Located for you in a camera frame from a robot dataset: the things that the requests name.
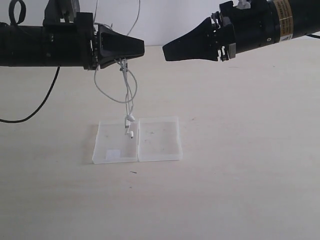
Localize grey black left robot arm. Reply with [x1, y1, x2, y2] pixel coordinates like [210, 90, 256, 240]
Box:
[0, 0, 145, 71]

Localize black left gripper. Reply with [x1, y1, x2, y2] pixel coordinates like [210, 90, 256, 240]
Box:
[41, 0, 145, 71]

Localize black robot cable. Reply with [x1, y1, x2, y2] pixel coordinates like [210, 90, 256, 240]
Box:
[0, 0, 62, 124]

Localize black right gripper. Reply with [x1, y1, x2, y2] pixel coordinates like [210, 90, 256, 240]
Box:
[162, 0, 280, 62]

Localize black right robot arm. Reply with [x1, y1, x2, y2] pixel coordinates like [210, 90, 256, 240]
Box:
[162, 0, 320, 62]

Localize white wired earphones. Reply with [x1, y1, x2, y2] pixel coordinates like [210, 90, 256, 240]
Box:
[93, 0, 142, 141]

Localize small white paper label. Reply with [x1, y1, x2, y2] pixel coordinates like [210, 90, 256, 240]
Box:
[105, 149, 121, 161]

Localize clear plastic hinged case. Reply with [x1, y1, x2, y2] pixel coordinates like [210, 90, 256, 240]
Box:
[92, 116, 183, 164]

